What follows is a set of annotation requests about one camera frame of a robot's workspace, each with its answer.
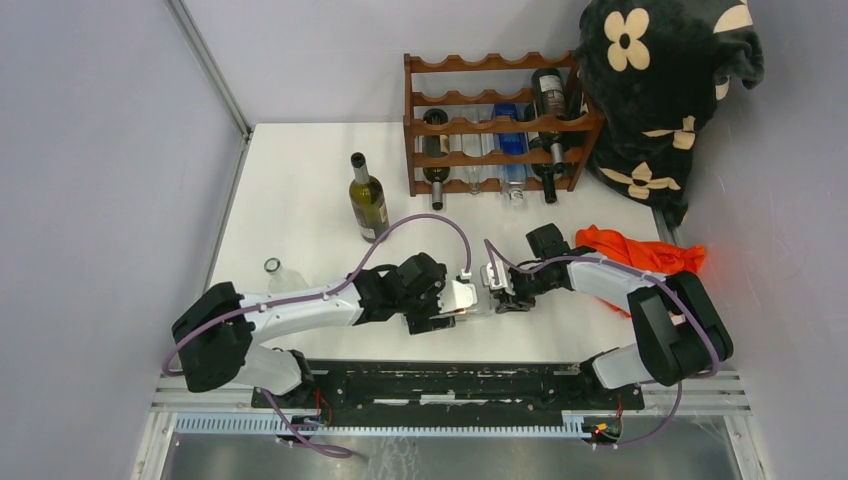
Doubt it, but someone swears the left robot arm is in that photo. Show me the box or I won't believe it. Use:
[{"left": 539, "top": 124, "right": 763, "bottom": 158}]
[{"left": 172, "top": 253, "right": 477, "bottom": 408}]

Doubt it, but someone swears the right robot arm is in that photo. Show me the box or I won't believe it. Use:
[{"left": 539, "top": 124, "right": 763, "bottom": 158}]
[{"left": 484, "top": 224, "right": 735, "bottom": 408}]

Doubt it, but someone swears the black mounting rail base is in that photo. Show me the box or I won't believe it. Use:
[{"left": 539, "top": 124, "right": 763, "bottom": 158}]
[{"left": 230, "top": 359, "right": 646, "bottom": 433}]

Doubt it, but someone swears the clear bottle black cap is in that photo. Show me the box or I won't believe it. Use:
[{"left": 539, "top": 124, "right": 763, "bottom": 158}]
[{"left": 442, "top": 283, "right": 495, "bottom": 323}]

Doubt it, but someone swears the black floral blanket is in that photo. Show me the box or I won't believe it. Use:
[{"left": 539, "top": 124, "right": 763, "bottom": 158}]
[{"left": 574, "top": 0, "right": 765, "bottom": 226}]

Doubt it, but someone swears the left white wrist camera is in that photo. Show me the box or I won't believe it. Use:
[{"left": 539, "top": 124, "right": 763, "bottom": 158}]
[{"left": 438, "top": 269, "right": 478, "bottom": 314}]

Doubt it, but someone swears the green wine bottle white label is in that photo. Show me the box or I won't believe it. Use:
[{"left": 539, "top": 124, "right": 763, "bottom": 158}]
[{"left": 526, "top": 131, "right": 557, "bottom": 204}]

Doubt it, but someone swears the clear empty lying bottle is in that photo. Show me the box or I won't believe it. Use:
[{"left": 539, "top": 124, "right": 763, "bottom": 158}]
[{"left": 263, "top": 257, "right": 308, "bottom": 294}]

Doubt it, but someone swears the brown wooden wine rack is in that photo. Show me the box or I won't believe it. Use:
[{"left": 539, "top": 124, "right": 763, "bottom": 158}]
[{"left": 402, "top": 51, "right": 605, "bottom": 197}]

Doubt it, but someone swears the green wine bottle front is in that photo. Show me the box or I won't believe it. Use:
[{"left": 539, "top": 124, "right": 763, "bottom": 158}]
[{"left": 422, "top": 108, "right": 451, "bottom": 211}]

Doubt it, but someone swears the blue square bottle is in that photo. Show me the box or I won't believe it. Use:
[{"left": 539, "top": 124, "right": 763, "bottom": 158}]
[{"left": 491, "top": 103, "right": 528, "bottom": 207}]

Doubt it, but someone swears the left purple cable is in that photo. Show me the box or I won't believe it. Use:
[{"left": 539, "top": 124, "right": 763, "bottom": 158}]
[{"left": 161, "top": 213, "right": 473, "bottom": 460}]

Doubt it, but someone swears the small clear glass bottle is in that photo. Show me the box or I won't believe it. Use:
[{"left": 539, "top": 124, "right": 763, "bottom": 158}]
[{"left": 460, "top": 105, "right": 488, "bottom": 195}]

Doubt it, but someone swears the orange cloth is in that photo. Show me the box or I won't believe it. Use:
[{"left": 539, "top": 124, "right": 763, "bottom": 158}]
[{"left": 575, "top": 225, "right": 707, "bottom": 275}]

